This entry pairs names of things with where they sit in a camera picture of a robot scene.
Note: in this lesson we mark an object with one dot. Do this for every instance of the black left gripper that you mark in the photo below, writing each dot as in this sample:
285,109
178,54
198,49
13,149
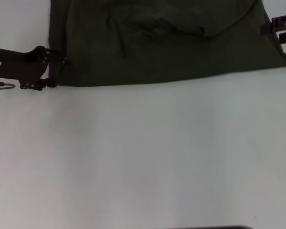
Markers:
19,64

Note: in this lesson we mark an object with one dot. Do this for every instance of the dark green FREE t-shirt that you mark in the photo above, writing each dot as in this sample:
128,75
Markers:
157,47

